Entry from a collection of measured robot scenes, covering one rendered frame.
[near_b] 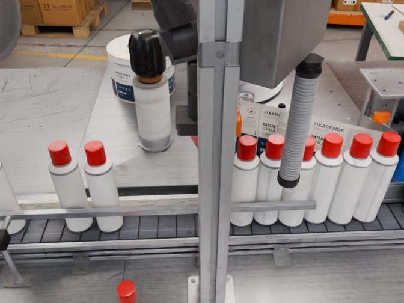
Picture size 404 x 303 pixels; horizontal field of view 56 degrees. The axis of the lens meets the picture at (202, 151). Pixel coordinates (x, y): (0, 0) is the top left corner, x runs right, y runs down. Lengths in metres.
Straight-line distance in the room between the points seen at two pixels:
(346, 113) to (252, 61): 0.81
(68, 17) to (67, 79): 2.66
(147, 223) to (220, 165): 0.35
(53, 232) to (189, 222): 0.28
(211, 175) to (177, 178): 0.41
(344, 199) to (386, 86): 0.23
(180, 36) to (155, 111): 0.33
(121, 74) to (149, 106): 0.28
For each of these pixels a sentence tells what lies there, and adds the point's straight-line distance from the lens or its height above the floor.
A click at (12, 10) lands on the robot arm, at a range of 0.22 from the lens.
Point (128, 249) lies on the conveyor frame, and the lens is 0.81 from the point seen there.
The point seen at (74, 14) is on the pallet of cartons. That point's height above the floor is 0.25.
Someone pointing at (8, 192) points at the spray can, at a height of 0.98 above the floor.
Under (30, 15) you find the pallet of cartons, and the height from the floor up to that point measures 0.23.
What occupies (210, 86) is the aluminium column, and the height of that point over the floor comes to 1.28.
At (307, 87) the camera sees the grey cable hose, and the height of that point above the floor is 1.25.
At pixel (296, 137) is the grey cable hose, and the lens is 0.55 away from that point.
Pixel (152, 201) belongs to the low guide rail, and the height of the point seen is 0.91.
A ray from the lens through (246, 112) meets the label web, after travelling 0.85.
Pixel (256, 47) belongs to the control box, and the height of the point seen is 1.33.
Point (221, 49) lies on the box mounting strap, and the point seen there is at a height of 1.33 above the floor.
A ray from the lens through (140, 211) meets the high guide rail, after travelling 0.73.
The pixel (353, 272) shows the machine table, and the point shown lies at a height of 0.83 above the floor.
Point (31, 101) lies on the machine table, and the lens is 1.40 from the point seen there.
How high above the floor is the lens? 1.49
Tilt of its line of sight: 38 degrees down
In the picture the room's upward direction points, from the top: straight up
